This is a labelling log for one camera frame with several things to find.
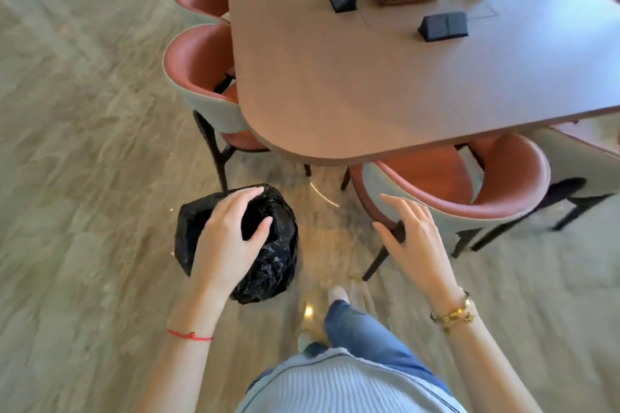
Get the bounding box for person's left hand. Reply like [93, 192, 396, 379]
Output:
[190, 186, 274, 298]

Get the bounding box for person's right hand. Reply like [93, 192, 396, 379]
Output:
[372, 193, 464, 307]

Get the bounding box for person's left forearm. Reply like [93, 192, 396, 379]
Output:
[133, 277, 234, 413]

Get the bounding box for person's right forearm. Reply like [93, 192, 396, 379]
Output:
[428, 289, 544, 413]

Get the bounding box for black bin bag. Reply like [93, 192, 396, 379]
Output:
[174, 184, 299, 305]

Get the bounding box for blue jeans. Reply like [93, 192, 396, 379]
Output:
[303, 300, 454, 396]

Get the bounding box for light striped shirt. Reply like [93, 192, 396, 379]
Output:
[235, 347, 469, 413]

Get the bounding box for gold bangle bracelet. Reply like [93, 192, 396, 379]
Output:
[430, 292, 472, 324]

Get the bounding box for gold chain bracelet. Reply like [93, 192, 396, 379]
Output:
[441, 313, 478, 334]

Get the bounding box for red string bracelet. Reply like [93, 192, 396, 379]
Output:
[167, 329, 214, 343]

